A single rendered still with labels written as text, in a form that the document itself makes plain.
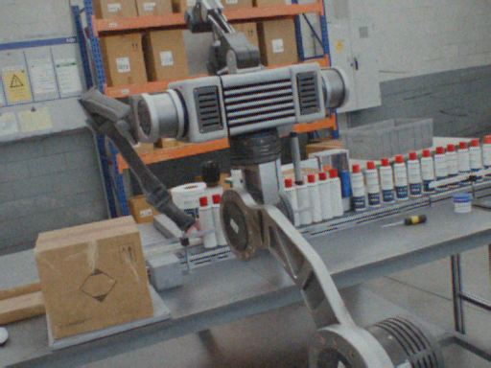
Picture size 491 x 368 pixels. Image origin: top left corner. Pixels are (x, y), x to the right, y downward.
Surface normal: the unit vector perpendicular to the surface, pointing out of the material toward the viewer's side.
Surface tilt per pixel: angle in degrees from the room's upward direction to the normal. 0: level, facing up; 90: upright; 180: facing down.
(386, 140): 90
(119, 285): 90
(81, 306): 90
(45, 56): 90
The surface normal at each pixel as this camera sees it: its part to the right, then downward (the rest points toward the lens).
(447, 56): 0.47, 0.10
